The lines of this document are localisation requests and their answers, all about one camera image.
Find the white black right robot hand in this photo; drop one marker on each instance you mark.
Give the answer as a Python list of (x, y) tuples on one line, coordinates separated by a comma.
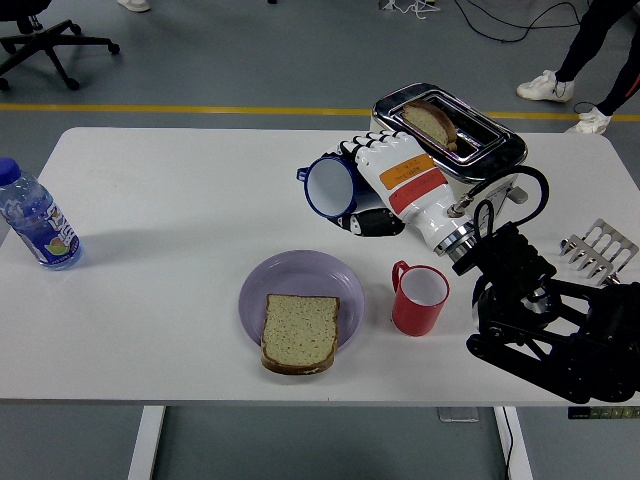
[(415, 190)]

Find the blue enamel cup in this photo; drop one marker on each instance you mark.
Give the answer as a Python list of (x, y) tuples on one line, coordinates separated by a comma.
[(330, 187)]

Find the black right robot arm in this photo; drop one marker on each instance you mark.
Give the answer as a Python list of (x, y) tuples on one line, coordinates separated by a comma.
[(515, 265)]

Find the upright bread slice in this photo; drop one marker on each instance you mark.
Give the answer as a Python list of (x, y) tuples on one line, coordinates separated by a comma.
[(427, 122)]

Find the red enamel cup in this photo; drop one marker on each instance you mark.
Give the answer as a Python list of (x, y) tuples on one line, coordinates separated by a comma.
[(415, 317)]

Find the flat bread slice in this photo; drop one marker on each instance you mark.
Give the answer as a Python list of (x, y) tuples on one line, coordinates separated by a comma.
[(300, 332)]

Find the cream chrome toaster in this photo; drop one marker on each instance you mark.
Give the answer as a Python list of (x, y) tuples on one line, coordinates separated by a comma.
[(500, 152)]

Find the purple plate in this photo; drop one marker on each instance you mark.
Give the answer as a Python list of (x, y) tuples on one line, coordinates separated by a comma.
[(300, 272)]

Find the metal toast rack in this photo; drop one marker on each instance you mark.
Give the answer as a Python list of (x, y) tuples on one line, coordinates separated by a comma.
[(602, 247)]

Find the person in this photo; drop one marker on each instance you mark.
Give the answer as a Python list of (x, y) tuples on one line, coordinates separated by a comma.
[(582, 45)]

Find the white table leg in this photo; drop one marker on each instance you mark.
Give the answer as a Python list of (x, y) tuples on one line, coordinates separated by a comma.
[(522, 450), (146, 445)]

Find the black table control panel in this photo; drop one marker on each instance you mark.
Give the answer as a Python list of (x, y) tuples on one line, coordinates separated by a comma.
[(600, 413)]

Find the person's white shoe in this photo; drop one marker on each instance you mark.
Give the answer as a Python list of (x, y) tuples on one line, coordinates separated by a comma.
[(134, 5)]

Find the blue-capped water bottle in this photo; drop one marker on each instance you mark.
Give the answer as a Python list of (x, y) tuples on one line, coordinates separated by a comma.
[(40, 220)]

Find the black office chair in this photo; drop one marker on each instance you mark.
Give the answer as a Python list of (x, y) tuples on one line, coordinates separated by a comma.
[(47, 42)]

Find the clear bracket under table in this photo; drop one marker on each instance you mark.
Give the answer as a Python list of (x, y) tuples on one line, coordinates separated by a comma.
[(457, 415)]

